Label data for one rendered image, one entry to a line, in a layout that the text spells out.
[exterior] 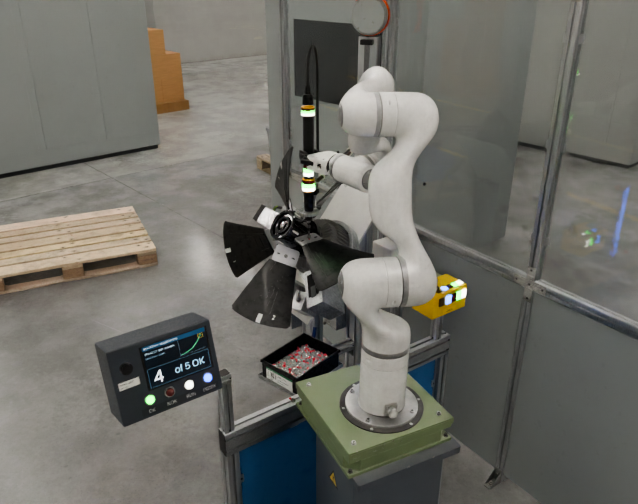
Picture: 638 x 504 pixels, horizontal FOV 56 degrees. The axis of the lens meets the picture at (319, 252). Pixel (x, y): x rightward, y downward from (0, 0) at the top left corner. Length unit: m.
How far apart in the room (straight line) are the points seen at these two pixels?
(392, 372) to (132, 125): 6.60
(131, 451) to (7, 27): 5.12
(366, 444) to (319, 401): 0.19
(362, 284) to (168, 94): 9.03
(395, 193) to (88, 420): 2.35
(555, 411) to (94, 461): 2.02
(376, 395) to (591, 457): 1.19
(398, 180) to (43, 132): 6.32
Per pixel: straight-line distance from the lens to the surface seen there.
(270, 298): 2.14
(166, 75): 10.19
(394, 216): 1.38
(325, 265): 1.99
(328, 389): 1.69
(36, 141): 7.45
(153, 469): 3.00
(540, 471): 2.76
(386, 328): 1.46
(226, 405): 1.74
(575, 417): 2.52
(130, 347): 1.49
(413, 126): 1.39
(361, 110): 1.36
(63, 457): 3.19
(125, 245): 4.88
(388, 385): 1.54
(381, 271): 1.39
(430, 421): 1.62
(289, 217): 2.17
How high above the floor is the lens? 2.04
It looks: 25 degrees down
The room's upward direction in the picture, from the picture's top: straight up
